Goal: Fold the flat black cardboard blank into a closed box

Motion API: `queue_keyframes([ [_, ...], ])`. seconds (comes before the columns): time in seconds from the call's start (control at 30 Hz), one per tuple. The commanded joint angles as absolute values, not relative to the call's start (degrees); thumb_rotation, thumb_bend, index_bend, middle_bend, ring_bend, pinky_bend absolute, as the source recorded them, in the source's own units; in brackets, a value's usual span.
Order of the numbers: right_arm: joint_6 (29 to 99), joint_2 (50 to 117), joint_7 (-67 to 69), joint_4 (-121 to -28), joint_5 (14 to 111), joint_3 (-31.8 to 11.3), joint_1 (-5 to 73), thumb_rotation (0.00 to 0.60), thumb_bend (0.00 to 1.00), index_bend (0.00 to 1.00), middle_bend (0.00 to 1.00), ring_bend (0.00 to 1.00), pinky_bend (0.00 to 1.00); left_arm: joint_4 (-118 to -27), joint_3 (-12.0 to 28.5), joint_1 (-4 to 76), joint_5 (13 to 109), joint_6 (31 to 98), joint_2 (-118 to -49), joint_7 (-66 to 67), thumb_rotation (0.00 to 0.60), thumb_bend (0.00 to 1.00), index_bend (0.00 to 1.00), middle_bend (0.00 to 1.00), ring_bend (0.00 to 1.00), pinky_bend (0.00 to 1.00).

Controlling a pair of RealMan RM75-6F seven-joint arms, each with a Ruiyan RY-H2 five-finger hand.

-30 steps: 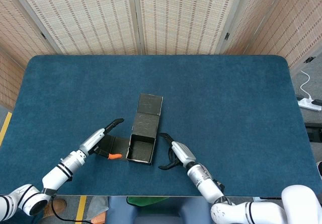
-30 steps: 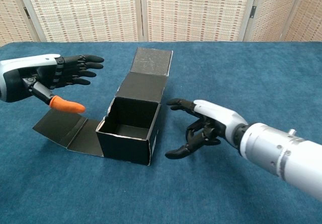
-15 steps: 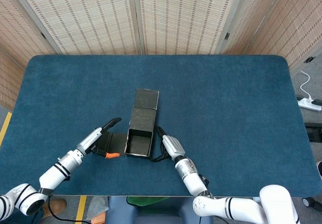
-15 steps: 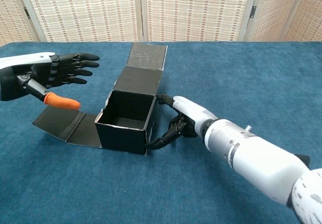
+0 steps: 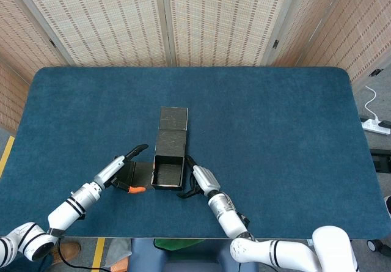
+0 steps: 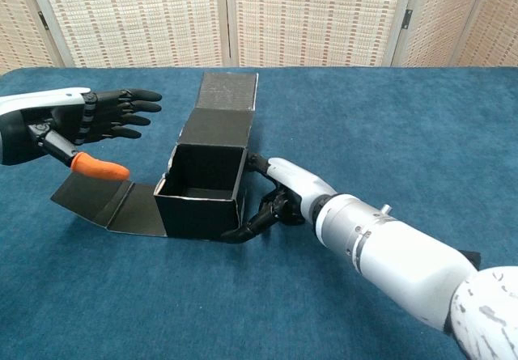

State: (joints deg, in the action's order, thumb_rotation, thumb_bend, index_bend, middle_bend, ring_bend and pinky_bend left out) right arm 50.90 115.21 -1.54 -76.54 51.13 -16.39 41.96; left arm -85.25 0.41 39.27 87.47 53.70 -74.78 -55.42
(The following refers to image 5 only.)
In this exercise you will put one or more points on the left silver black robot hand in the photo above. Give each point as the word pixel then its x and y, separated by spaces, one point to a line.
pixel 110 171

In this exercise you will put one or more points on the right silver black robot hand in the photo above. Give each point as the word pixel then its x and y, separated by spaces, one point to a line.
pixel 206 178

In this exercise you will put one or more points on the black cardboard box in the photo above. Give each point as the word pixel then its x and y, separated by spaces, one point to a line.
pixel 171 149

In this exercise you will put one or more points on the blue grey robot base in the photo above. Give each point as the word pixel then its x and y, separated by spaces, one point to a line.
pixel 189 258

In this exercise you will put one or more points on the green cloth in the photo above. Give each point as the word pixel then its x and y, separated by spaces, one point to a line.
pixel 174 244

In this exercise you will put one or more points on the grey plastic bag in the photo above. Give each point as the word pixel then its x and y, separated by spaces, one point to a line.
pixel 117 250

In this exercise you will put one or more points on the brown shoe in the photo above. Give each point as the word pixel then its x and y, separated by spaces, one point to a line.
pixel 68 250

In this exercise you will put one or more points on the orange item on floor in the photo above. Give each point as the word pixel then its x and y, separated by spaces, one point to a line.
pixel 119 266

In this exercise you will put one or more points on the woven folding screen panel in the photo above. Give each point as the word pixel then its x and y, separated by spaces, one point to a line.
pixel 24 33
pixel 100 21
pixel 226 21
pixel 12 101
pixel 305 24
pixel 360 24

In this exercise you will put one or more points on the black screen hinge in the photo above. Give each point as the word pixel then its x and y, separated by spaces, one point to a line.
pixel 52 42
pixel 375 72
pixel 275 43

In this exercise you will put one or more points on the black equipment base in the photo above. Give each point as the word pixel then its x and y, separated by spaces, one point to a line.
pixel 380 160

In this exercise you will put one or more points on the white power strip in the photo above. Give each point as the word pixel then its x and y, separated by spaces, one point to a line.
pixel 374 127

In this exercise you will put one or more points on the black caster wheel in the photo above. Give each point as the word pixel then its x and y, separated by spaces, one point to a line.
pixel 374 245

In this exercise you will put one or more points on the black white sneaker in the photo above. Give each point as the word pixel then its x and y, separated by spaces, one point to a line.
pixel 388 204

